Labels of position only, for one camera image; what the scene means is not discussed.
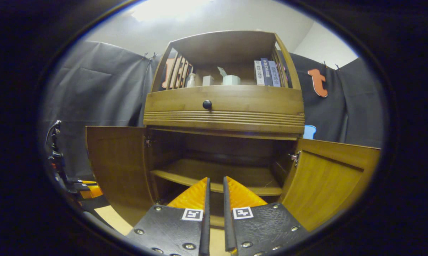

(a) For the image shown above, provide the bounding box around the ceiling light panel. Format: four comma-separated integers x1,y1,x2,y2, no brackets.
130,0,214,22

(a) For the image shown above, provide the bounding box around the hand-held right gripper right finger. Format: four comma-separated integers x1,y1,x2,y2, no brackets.
223,176,310,256

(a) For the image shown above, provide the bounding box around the wooden cabinet door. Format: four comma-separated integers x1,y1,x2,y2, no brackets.
278,138,381,231
85,126,154,226

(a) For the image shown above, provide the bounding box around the dark blue book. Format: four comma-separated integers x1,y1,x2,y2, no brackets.
261,58,274,87

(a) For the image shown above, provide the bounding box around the wooden inner shelf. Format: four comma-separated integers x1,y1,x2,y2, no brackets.
151,158,283,197

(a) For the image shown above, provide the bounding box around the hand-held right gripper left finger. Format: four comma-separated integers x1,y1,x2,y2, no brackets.
126,177,211,256

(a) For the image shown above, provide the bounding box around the black backdrop cloth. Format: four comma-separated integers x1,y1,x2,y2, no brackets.
40,41,386,182

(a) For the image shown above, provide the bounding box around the wooden cabinet drawer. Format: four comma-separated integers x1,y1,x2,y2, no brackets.
143,85,305,135

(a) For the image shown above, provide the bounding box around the white spine book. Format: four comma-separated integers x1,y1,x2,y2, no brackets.
254,60,265,86

